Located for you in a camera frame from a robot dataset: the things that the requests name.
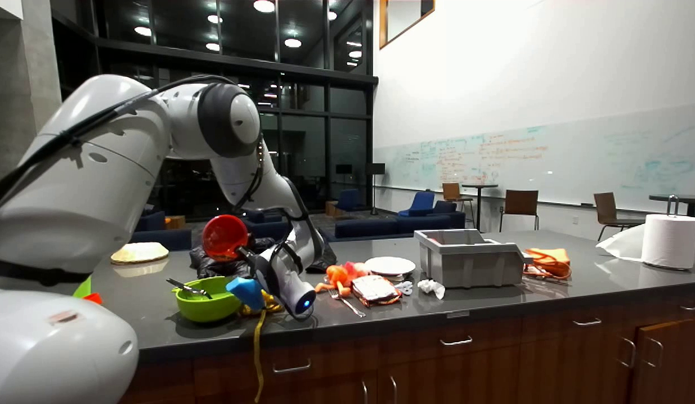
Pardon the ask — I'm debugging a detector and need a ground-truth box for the yellow measuring tape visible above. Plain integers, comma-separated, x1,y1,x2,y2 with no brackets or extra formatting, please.
239,290,284,403

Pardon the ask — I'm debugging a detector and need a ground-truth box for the round high table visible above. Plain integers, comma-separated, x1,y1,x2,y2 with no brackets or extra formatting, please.
461,183,500,232

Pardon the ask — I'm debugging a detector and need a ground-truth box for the orange toy carrot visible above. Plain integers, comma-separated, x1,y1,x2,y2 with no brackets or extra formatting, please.
315,261,372,297

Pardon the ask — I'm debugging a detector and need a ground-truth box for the dark round table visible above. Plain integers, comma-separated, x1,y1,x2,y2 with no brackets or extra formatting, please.
648,194,695,218

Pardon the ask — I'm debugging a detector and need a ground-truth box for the paper towel roll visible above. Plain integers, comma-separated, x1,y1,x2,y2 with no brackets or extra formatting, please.
641,214,695,270

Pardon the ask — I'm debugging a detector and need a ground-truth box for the metal fork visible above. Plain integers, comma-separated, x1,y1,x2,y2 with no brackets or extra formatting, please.
327,286,367,318

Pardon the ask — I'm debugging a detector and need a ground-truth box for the glass window wall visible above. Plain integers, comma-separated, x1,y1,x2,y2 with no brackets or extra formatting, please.
50,0,379,221

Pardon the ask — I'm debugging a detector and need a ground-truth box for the orange bowl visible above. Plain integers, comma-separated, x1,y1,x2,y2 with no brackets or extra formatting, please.
202,215,250,263

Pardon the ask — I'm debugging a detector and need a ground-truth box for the wooden chair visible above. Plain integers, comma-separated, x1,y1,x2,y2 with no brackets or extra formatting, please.
499,190,541,233
442,182,475,226
593,192,645,242

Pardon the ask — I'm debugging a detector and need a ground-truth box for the navy sofa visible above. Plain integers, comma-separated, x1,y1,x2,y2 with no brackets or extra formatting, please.
129,210,193,252
334,200,467,240

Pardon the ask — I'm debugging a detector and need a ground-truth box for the metal utensil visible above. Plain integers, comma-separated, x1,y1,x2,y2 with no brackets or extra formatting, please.
166,278,213,300

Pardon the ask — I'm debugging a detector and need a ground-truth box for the whiteboard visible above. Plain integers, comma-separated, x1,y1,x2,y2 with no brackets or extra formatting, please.
373,103,695,217

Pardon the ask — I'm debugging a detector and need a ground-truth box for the cabinet door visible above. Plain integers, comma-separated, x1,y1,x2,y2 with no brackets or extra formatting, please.
517,330,635,404
630,318,695,404

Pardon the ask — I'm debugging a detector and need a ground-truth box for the window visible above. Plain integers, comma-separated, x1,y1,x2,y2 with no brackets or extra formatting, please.
379,0,436,50

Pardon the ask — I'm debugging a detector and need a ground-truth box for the grey plastic bin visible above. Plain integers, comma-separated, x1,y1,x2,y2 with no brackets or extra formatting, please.
414,228,534,289

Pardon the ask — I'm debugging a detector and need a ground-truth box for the orange cloth bag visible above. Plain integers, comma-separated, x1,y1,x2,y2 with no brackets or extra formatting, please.
523,247,573,281

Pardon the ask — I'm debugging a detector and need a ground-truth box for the blue plastic object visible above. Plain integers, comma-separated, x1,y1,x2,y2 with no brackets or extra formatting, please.
226,277,266,311

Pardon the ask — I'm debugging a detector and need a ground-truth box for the green bowl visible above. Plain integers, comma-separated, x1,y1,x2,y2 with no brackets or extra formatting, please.
172,276,243,323

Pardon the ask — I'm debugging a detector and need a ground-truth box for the black plastic bag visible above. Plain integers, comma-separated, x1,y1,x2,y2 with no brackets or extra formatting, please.
189,237,337,280

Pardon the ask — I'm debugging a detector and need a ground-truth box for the drawer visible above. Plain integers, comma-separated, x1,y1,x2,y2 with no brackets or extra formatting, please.
378,318,523,366
633,297,695,332
193,336,380,393
520,306,635,343

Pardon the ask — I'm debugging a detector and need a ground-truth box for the crumpled white paper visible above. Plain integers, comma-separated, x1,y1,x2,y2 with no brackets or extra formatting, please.
417,279,446,300

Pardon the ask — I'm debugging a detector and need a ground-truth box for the music stand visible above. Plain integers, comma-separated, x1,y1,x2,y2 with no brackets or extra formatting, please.
365,163,386,216

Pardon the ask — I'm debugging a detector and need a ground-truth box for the tan round plate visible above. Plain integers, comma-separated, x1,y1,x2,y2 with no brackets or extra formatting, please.
111,242,170,265

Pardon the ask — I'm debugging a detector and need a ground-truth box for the white round plate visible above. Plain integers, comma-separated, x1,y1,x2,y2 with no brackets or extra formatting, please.
364,256,417,282

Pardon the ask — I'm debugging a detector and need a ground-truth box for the foil snack packet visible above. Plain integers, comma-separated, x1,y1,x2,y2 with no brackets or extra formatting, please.
351,274,403,308

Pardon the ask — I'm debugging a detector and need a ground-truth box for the blue armchair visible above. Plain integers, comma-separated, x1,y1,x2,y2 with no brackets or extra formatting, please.
333,189,363,213
397,191,437,218

